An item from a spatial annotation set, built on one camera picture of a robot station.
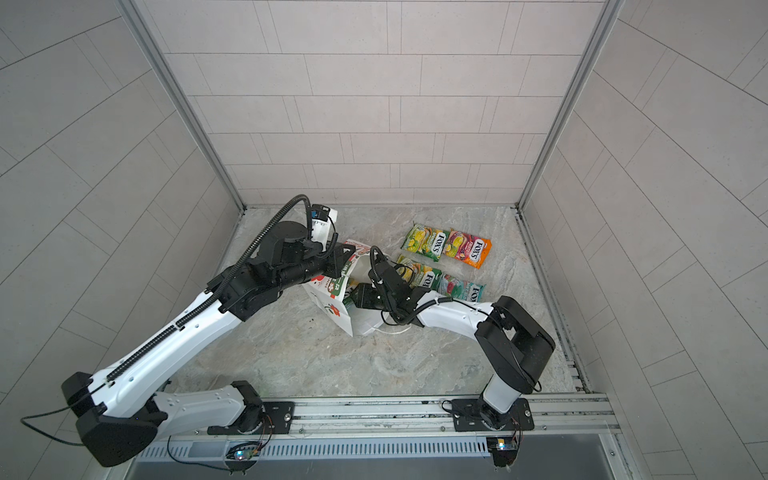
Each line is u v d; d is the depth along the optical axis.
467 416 0.71
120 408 0.37
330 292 0.73
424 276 0.94
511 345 0.44
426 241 1.02
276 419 0.71
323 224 0.58
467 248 1.01
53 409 0.36
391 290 0.64
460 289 0.91
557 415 0.73
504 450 0.68
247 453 0.64
